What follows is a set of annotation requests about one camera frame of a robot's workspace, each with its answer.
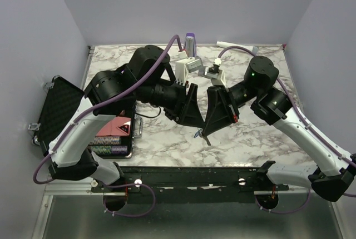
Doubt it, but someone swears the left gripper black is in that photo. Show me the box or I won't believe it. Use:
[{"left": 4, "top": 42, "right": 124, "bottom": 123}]
[{"left": 136, "top": 78, "right": 207, "bottom": 129}]

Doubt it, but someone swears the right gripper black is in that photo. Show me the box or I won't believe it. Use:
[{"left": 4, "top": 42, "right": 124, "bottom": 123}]
[{"left": 201, "top": 80, "right": 261, "bottom": 135}]

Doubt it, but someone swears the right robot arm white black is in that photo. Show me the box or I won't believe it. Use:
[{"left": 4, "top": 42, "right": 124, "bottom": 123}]
[{"left": 201, "top": 56, "right": 355, "bottom": 202}]

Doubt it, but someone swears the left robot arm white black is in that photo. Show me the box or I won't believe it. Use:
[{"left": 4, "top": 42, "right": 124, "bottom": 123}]
[{"left": 45, "top": 43, "right": 204, "bottom": 192}]

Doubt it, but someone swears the purple metronome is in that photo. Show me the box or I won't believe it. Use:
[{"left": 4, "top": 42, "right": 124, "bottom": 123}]
[{"left": 184, "top": 33, "right": 197, "bottom": 57}]

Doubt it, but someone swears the white microphone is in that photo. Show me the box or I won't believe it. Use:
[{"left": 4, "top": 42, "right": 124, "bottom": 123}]
[{"left": 216, "top": 41, "right": 259, "bottom": 54}]

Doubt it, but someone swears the black poker chip case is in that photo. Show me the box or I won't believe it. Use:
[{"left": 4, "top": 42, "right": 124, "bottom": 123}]
[{"left": 32, "top": 76, "right": 136, "bottom": 159}]

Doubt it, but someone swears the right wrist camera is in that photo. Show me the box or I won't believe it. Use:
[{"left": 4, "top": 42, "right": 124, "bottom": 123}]
[{"left": 198, "top": 57, "right": 226, "bottom": 86}]

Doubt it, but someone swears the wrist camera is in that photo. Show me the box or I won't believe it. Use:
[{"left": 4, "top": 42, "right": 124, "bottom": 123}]
[
  {"left": 175, "top": 51, "right": 203, "bottom": 84},
  {"left": 198, "top": 57, "right": 226, "bottom": 86}
]

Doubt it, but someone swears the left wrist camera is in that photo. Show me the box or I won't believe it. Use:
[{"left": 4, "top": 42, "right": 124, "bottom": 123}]
[{"left": 175, "top": 51, "right": 203, "bottom": 84}]

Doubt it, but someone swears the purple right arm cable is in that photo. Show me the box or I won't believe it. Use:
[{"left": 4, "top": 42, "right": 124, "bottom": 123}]
[{"left": 214, "top": 46, "right": 356, "bottom": 215}]

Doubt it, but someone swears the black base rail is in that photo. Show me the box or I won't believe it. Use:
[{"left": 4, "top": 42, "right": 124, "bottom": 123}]
[{"left": 91, "top": 166, "right": 289, "bottom": 204}]

